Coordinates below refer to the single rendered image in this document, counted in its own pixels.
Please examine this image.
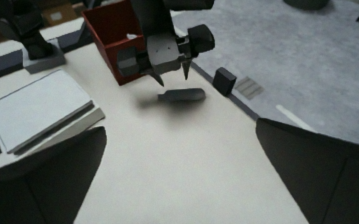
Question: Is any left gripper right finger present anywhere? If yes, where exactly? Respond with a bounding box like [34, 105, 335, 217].
[255, 118, 359, 224]

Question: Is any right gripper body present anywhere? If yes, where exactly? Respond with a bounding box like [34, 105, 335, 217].
[116, 10, 215, 77]

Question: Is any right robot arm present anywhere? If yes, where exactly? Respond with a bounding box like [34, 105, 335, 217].
[0, 0, 215, 75]

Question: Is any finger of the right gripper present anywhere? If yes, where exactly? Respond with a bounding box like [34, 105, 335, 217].
[138, 63, 164, 87]
[182, 52, 199, 80]

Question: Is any grey gas cylinder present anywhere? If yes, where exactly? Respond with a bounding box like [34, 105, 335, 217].
[157, 88, 205, 102]

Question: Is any red open box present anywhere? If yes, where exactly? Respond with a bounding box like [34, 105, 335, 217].
[81, 0, 148, 86]

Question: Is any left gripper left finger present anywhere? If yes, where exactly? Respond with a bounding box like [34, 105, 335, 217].
[0, 126, 107, 224]

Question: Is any dark grey co2 cylinder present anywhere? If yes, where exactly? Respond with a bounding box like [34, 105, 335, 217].
[126, 34, 138, 39]

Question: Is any white digital weighing scale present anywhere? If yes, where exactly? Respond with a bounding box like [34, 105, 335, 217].
[0, 67, 105, 161]

